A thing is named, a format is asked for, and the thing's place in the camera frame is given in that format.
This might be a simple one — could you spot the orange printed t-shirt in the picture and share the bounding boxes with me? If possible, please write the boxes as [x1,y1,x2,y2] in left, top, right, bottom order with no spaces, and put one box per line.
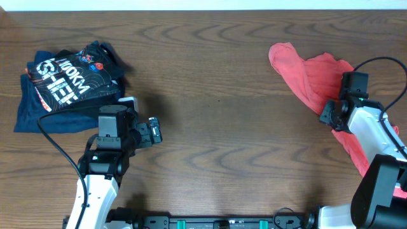
[268,42,407,200]

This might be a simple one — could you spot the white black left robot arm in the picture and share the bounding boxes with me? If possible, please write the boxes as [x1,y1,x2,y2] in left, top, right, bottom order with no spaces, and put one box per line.
[64,105,162,229]

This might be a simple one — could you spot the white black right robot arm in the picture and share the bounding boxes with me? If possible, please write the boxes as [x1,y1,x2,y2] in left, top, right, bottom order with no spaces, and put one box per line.
[316,96,406,228]

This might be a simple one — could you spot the black graphic folded t-shirt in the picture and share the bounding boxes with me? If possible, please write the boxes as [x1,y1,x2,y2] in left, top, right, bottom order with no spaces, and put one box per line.
[27,41,125,112]

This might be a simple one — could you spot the navy blue folded garment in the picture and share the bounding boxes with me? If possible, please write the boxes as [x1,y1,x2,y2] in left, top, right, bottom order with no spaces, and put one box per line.
[14,51,118,134]

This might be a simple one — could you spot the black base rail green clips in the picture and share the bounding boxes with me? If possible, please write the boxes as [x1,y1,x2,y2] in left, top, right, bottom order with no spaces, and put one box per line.
[103,207,317,229]

